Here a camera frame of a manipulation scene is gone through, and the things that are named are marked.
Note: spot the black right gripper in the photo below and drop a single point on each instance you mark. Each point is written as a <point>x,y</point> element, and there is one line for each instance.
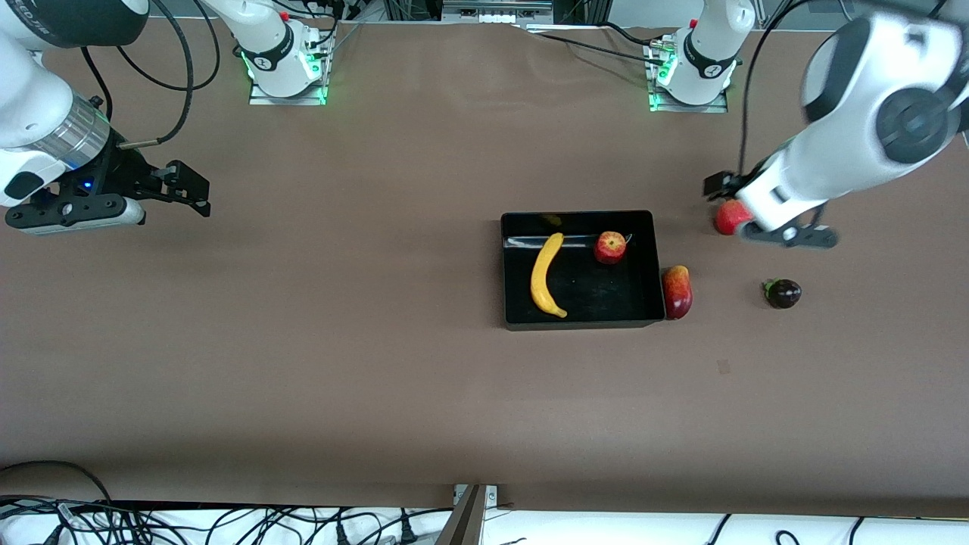
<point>125,172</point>

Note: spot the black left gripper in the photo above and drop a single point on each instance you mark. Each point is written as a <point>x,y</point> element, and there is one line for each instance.
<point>718,185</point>

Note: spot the red yellow apple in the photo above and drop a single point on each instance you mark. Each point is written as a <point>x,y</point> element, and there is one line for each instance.
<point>610,248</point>

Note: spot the black plastic tray box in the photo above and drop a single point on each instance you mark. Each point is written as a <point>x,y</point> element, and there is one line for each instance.
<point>598,291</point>

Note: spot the yellow banana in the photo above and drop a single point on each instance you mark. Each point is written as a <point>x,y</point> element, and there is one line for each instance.
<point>541,280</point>

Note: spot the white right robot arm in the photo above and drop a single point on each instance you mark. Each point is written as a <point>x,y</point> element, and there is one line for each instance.
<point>30,98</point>

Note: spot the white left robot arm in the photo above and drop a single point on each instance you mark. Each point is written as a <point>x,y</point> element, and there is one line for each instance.
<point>855,113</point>

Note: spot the red pomegranate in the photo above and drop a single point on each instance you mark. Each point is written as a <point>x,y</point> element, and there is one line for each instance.
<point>728,218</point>

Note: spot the red mango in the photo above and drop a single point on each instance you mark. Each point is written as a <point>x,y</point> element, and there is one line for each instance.
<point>677,294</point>

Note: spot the dark purple eggplant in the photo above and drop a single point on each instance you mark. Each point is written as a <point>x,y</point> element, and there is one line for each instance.
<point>783,294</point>

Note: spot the silver device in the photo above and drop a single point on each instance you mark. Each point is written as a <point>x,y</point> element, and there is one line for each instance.
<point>496,7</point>

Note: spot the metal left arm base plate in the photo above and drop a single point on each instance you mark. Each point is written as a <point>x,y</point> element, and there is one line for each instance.
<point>658,104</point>

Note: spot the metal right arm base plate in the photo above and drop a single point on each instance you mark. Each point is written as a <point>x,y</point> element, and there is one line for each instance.
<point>257,96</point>

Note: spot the small metal bracket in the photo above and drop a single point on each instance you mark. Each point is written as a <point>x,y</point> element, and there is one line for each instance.
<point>492,494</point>

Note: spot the grey metal post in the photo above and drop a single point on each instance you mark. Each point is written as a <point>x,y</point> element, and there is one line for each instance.
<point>463,522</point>

